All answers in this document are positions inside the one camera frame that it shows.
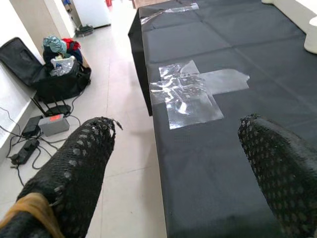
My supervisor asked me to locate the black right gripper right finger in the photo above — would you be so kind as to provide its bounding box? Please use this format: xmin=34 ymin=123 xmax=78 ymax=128
xmin=237 ymin=113 xmax=317 ymax=238

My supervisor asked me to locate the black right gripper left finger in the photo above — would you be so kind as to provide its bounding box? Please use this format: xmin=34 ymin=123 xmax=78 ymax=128
xmin=0 ymin=116 xmax=123 ymax=238

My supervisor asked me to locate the tan rubber band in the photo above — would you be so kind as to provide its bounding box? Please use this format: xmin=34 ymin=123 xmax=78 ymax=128
xmin=0 ymin=192 xmax=63 ymax=238

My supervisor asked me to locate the grey box red label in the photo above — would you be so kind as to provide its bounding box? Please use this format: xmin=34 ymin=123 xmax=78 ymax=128
xmin=38 ymin=115 xmax=70 ymax=137

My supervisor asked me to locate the black power strip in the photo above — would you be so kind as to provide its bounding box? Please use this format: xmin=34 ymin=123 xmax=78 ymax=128
xmin=10 ymin=138 xmax=41 ymax=166

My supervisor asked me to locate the black power adapter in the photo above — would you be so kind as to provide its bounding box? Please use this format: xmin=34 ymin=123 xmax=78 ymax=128
xmin=21 ymin=115 xmax=43 ymax=136

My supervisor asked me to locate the black table cloth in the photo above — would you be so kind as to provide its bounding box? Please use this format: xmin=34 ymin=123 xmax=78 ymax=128
xmin=127 ymin=0 xmax=317 ymax=238

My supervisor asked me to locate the black open duffel bag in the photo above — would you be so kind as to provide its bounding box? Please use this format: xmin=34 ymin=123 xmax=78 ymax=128
xmin=34 ymin=59 xmax=93 ymax=104

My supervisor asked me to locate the clear plastic wrap bundle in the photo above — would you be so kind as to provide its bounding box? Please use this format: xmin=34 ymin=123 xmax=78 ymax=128
xmin=49 ymin=55 xmax=80 ymax=78

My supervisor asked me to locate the clear tape cross patch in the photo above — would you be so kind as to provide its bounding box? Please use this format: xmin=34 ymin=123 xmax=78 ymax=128
xmin=149 ymin=59 xmax=251 ymax=130

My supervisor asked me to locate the red cloth item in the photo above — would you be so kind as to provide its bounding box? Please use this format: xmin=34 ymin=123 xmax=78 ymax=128
xmin=61 ymin=37 xmax=82 ymax=52

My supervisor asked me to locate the white plastic table top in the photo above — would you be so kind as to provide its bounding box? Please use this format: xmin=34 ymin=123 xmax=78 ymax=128
xmin=261 ymin=0 xmax=317 ymax=54

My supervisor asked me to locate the dark floor brush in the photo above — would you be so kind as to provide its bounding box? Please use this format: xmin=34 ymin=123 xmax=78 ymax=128
xmin=74 ymin=23 xmax=95 ymax=38

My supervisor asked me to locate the white refrigerator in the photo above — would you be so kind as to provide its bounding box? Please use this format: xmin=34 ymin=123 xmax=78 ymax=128
xmin=72 ymin=0 xmax=112 ymax=28

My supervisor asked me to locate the clear tape strip patch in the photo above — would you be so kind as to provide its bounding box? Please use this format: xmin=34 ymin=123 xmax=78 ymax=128
xmin=139 ymin=2 xmax=200 ymax=25

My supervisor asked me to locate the black floor cable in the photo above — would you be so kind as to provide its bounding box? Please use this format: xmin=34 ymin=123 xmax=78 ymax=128
xmin=0 ymin=106 xmax=83 ymax=187

